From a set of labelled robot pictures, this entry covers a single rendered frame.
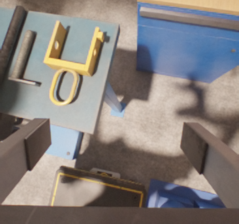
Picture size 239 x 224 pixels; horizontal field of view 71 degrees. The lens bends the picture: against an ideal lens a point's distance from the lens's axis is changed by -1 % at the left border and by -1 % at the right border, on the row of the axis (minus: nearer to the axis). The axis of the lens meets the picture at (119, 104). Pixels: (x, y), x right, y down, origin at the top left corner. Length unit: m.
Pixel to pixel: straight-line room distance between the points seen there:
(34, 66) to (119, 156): 1.18
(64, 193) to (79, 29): 1.17
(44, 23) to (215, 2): 0.72
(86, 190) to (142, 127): 0.71
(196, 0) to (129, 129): 1.14
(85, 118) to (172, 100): 1.21
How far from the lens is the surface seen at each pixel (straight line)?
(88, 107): 0.59
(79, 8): 2.18
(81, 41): 0.68
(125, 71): 1.73
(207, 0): 0.95
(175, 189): 1.73
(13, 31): 0.78
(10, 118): 0.85
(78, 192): 1.45
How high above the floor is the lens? 1.63
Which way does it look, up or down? 80 degrees down
